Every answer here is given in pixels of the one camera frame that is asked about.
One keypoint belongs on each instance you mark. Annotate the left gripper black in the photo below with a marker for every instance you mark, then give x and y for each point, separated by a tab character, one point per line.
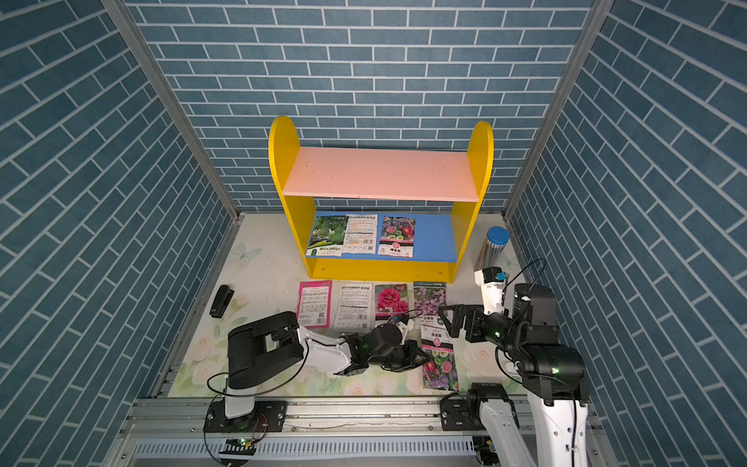
410	350

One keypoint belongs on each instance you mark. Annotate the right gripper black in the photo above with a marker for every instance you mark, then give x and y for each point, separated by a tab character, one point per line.
475	311

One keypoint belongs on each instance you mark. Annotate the red zinnia seed packet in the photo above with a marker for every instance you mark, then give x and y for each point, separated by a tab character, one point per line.
440	372

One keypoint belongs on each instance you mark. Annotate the purple flower seed packet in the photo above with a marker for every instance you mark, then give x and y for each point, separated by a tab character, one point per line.
428	298

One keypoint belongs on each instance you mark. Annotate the magenta hollyhock seed packet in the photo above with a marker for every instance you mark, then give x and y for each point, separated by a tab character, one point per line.
390	300

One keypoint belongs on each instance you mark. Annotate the white text seed packet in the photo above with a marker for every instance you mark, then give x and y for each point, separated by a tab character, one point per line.
355	307

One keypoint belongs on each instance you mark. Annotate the mixed flower seed packet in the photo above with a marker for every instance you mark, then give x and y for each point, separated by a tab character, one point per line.
397	237

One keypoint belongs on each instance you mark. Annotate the pink bordered seed packet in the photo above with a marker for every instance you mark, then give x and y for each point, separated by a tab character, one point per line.
315	302

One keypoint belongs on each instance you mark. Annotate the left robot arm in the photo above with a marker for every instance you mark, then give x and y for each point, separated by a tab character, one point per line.
263	349

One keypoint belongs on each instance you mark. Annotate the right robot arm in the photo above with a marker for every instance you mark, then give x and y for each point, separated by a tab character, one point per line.
553	375

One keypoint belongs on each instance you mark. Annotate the white text packet lower shelf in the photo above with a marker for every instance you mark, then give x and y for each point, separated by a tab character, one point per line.
360	234

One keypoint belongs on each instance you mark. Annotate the green gourd seed packet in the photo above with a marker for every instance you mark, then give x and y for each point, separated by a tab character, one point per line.
327	236

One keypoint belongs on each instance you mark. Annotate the yellow shelf with pink board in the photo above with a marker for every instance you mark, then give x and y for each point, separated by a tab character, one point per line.
303	175

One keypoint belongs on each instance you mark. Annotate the steel bottle blue lid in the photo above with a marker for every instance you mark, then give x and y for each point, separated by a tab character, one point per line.
497	238

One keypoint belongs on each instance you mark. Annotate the floral table mat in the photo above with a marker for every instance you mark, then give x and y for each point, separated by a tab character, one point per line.
265	269

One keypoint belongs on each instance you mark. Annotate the small black device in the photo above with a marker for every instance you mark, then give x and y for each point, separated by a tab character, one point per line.
221	301

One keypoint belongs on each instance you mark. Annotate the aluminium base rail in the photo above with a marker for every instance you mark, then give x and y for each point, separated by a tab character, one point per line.
363	431

